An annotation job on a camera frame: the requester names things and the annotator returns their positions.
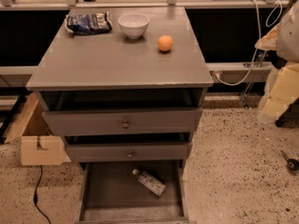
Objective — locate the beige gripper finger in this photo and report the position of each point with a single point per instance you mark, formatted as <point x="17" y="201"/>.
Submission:
<point x="268" y="41"/>

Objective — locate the clear plastic water bottle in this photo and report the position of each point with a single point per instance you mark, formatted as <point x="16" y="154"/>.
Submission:
<point x="149" y="182"/>

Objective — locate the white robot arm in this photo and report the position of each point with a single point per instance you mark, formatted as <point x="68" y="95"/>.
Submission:
<point x="284" y="37"/>

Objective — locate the grey top drawer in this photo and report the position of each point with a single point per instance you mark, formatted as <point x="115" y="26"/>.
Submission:
<point x="78" y="123"/>

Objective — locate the grey wooden drawer cabinet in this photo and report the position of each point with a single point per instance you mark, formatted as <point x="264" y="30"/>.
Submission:
<point x="112" y="72"/>

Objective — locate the grey middle drawer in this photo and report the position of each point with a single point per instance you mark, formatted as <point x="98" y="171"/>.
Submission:
<point x="130" y="152"/>

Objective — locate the grey open bottom drawer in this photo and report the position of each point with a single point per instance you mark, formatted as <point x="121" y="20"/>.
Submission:
<point x="111" y="194"/>

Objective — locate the metal stand pole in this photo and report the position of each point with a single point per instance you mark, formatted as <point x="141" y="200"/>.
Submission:
<point x="257" y="73"/>

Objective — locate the orange fruit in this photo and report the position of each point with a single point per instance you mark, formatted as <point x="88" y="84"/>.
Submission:
<point x="165" y="43"/>

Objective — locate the black tool on floor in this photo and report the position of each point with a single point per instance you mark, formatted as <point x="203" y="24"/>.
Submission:
<point x="292" y="164"/>

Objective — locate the white ceramic bowl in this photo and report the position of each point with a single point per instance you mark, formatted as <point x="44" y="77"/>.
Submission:
<point x="134" y="25"/>

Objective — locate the blue chip bag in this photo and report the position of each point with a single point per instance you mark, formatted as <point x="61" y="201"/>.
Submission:
<point x="88" y="24"/>

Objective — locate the light wooden box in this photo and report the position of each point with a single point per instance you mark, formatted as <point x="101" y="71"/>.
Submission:
<point x="38" y="145"/>

